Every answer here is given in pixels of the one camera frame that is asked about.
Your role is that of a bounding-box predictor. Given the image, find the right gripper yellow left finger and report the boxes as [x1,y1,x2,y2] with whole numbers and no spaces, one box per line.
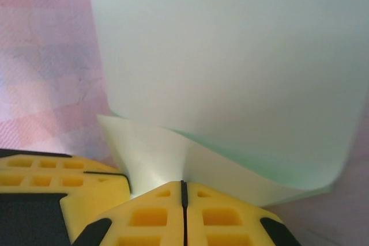
[70,180,184,246]

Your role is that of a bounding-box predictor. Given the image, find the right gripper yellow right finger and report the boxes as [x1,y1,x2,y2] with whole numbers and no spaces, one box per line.
[183,180,301,246]

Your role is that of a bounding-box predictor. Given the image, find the light green paper sheet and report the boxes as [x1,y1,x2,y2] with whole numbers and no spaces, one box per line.
[86,0,369,208]

